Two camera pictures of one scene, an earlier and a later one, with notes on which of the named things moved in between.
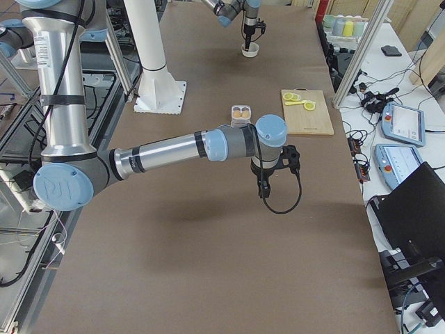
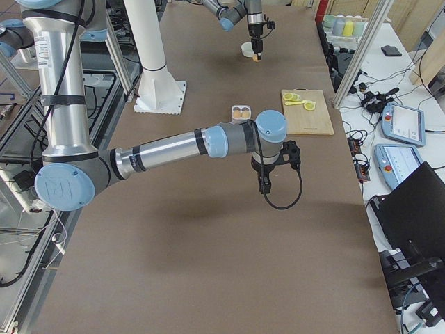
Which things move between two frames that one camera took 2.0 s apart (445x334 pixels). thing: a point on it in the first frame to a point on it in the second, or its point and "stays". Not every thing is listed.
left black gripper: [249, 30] to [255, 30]
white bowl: [252, 51] stays
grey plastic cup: [338, 26] stays
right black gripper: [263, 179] stays
